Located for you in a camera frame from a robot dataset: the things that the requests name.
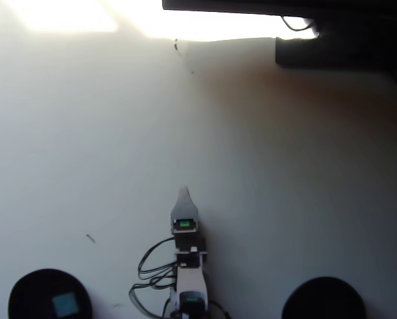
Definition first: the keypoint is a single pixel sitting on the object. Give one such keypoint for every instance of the black monitor edge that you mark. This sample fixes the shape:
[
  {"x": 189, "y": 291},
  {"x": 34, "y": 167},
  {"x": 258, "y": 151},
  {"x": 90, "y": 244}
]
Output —
[{"x": 251, "y": 5}]

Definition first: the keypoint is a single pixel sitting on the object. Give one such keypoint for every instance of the black round bowl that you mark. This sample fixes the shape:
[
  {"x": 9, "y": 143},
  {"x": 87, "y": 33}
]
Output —
[
  {"x": 323, "y": 300},
  {"x": 29, "y": 295}
]

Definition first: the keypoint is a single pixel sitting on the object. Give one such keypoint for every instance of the blue cube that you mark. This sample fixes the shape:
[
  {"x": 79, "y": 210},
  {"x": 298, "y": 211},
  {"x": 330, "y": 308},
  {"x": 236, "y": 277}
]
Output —
[{"x": 65, "y": 305}]

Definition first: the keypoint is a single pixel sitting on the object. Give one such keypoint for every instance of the white pointed gripper finger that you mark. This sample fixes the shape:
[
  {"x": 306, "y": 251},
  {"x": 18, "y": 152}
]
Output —
[{"x": 184, "y": 206}]

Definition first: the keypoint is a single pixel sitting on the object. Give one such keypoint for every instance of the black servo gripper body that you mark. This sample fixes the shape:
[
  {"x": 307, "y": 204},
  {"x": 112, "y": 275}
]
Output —
[{"x": 188, "y": 236}]

